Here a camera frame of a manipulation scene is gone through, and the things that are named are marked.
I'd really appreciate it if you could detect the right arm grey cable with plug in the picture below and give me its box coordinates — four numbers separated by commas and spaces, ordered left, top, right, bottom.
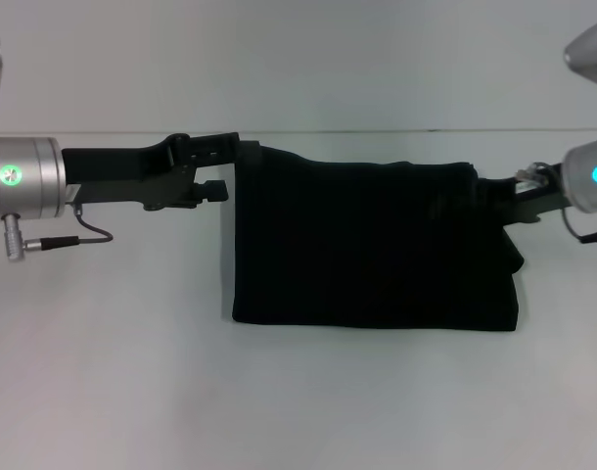
560, 208, 597, 245

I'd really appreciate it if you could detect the clear plug connector with cable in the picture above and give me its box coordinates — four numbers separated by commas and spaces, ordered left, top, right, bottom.
514, 161, 567, 190

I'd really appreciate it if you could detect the black t-shirt with FREE print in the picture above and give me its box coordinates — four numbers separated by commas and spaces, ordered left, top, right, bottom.
229, 140, 528, 338

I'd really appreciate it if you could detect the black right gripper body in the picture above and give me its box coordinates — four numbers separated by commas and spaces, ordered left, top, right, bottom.
497, 182, 570, 230

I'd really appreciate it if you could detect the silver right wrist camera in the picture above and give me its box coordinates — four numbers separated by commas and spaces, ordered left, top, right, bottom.
563, 16, 597, 90

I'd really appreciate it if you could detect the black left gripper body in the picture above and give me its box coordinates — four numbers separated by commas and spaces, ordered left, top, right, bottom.
61, 131, 203, 213

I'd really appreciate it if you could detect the arm grey cable with plug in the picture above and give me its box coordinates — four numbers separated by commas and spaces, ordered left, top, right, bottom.
560, 208, 597, 245
3, 205, 115, 264

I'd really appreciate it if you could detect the left arm grey cable with plug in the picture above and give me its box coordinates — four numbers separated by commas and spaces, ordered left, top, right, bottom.
3, 205, 115, 264

